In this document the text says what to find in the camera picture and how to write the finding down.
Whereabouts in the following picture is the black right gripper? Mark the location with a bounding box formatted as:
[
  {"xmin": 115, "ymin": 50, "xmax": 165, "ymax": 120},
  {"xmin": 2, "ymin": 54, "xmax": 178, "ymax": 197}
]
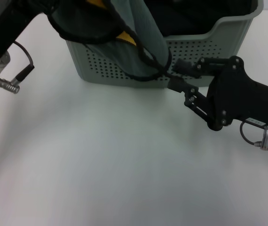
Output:
[{"xmin": 168, "ymin": 56, "xmax": 268, "ymax": 134}]

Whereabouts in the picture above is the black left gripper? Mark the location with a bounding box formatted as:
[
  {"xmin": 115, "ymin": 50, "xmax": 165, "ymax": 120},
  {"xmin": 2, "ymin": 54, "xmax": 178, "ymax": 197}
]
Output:
[{"xmin": 0, "ymin": 0, "xmax": 46, "ymax": 57}]

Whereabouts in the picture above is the yellow grey towel black edge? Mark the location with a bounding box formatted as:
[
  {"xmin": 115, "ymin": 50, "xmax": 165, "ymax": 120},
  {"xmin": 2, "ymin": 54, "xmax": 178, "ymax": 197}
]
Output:
[{"xmin": 47, "ymin": 0, "xmax": 173, "ymax": 82}]

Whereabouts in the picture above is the grey-green perforated plastic basket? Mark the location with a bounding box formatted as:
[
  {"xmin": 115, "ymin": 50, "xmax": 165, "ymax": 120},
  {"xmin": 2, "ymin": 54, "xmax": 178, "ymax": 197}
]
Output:
[{"xmin": 65, "ymin": 0, "xmax": 265, "ymax": 89}]

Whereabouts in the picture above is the black cloth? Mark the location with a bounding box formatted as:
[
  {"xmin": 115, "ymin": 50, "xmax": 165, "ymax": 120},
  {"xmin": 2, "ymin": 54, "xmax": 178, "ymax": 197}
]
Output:
[{"xmin": 145, "ymin": 0, "xmax": 259, "ymax": 37}]

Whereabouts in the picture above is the black cable ridged silver plug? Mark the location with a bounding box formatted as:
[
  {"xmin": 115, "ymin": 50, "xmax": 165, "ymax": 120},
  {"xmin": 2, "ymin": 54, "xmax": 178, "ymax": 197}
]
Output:
[{"xmin": 0, "ymin": 41, "xmax": 35, "ymax": 95}]

